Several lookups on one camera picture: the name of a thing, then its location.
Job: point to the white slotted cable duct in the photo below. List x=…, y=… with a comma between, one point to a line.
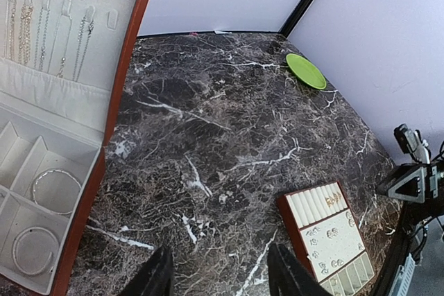
x=403, y=277

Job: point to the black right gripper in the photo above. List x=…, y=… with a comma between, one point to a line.
x=411, y=183

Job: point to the green plate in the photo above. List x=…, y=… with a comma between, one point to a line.
x=305, y=71

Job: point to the red wooden jewelry box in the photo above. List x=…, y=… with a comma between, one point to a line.
x=63, y=68

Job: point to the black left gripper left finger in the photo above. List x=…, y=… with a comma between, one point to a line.
x=155, y=277

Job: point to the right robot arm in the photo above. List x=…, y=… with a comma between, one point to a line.
x=423, y=213

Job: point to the black front table rail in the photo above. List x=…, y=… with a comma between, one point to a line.
x=397, y=253

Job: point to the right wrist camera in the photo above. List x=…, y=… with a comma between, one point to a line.
x=411, y=143

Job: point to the flat white jewelry tray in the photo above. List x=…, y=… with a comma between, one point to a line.
x=326, y=238

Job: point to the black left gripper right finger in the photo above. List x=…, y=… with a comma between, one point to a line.
x=286, y=275

